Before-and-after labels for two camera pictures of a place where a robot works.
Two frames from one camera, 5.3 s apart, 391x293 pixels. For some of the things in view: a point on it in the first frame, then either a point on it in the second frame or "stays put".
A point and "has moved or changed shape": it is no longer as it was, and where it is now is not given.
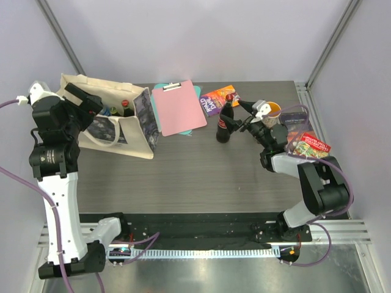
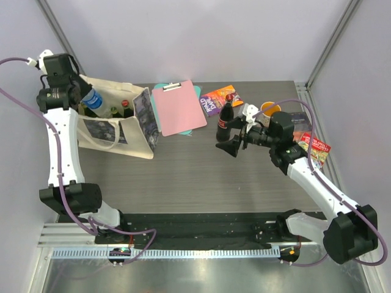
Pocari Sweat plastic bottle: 106,112 has moved or changed shape
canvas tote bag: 128,122 stays put
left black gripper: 88,108 to 85,86
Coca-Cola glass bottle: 223,135 stays put
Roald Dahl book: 212,102 stays put
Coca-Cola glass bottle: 127,112 stays put
